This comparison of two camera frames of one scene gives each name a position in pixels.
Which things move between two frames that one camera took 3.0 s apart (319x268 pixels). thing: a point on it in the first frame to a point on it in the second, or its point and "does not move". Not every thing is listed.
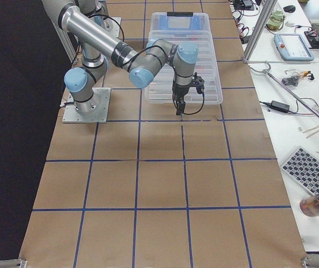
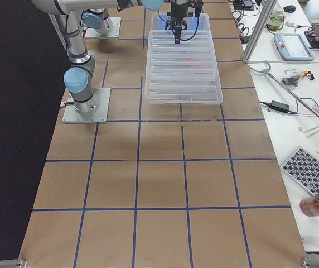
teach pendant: x=293 y=47 does not move
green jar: x=276 y=20 does not move
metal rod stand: x=295 y=97 does not move
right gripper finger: x=182 y=106 to x=179 y=35
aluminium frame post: x=265 y=14 does not move
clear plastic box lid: x=206 y=68 does not move
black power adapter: x=280 y=106 does not move
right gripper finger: x=178 y=105 to x=177 y=35
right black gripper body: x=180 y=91 to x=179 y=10
